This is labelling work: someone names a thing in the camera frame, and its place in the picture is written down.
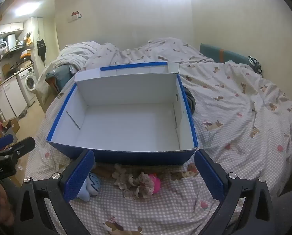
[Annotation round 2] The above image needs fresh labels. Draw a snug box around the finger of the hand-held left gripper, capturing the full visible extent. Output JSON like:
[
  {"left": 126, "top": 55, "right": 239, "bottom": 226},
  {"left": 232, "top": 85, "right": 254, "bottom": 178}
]
[
  {"left": 0, "top": 137, "right": 36, "bottom": 163},
  {"left": 0, "top": 134, "right": 14, "bottom": 151}
]

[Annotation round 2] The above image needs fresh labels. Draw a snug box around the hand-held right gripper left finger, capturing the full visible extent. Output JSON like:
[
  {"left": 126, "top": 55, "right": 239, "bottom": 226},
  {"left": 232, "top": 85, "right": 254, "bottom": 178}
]
[{"left": 14, "top": 149, "right": 97, "bottom": 235}]

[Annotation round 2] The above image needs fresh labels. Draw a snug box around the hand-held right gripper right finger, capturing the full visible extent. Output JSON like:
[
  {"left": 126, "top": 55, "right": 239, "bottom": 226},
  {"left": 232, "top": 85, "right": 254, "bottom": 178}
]
[{"left": 194, "top": 149, "right": 276, "bottom": 235}]

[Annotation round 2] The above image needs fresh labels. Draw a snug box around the light blue plush toy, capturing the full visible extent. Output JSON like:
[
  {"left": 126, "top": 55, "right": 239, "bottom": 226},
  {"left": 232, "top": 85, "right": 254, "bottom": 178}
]
[{"left": 77, "top": 172, "right": 102, "bottom": 202}]

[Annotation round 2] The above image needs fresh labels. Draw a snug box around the beige pink plush toy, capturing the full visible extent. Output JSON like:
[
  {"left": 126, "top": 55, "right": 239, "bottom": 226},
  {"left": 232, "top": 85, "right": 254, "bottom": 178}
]
[{"left": 123, "top": 172, "right": 156, "bottom": 200}]

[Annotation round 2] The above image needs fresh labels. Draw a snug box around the blue and white cardboard box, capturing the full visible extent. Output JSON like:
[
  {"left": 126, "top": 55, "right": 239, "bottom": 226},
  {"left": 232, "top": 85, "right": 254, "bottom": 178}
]
[{"left": 46, "top": 62, "right": 198, "bottom": 165}]

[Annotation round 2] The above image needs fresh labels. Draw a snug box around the open cardboard box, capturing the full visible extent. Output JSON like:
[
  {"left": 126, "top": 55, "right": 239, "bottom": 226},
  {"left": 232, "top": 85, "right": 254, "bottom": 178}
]
[{"left": 3, "top": 117, "right": 20, "bottom": 135}]

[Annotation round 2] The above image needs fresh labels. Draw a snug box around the white base cabinet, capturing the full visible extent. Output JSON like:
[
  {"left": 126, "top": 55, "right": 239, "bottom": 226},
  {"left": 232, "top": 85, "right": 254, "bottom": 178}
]
[{"left": 0, "top": 78, "right": 27, "bottom": 120}]

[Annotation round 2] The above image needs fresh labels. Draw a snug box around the white washing machine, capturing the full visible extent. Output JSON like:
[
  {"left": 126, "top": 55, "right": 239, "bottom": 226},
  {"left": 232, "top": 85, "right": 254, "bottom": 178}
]
[{"left": 16, "top": 68, "right": 39, "bottom": 107}]

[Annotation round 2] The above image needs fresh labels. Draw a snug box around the dark cloth beside box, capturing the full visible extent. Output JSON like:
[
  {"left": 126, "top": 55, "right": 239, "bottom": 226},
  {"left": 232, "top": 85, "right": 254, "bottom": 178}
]
[{"left": 183, "top": 86, "right": 196, "bottom": 114}]

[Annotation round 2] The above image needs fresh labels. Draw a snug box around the teal cushion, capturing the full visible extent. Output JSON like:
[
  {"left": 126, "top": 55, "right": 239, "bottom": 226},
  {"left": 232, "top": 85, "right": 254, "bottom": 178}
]
[{"left": 45, "top": 64, "right": 73, "bottom": 96}]

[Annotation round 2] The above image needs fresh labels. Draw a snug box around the white water heater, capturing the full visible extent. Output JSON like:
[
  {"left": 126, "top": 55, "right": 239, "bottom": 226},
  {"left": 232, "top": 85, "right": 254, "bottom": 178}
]
[{"left": 7, "top": 34, "right": 16, "bottom": 52}]

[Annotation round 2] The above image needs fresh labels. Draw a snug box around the black hanging garment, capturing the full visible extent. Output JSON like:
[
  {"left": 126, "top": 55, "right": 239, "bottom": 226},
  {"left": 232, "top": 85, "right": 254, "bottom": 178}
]
[{"left": 37, "top": 39, "right": 47, "bottom": 60}]

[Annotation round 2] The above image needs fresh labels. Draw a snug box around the black and white checkered item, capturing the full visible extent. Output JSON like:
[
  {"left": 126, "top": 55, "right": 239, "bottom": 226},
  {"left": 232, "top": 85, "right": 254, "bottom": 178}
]
[{"left": 248, "top": 56, "right": 263, "bottom": 75}]

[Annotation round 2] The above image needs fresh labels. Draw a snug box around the teal pillow with orange band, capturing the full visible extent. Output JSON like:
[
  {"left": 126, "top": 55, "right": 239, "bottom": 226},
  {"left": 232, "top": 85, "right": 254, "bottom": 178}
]
[{"left": 199, "top": 43, "right": 254, "bottom": 66}]

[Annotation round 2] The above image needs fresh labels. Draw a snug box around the crumpled printed duvet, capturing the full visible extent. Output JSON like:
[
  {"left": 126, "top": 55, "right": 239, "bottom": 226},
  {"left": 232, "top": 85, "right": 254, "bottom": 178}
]
[{"left": 36, "top": 37, "right": 215, "bottom": 96}]

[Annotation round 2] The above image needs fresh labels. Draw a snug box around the white wall cabinet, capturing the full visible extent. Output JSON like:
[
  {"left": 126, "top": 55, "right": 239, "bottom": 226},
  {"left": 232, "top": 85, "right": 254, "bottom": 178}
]
[{"left": 0, "top": 22, "right": 24, "bottom": 37}]

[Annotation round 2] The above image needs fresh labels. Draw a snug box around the wall sticker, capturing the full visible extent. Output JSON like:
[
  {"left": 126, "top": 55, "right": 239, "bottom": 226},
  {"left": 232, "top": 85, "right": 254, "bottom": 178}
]
[{"left": 68, "top": 11, "right": 83, "bottom": 23}]

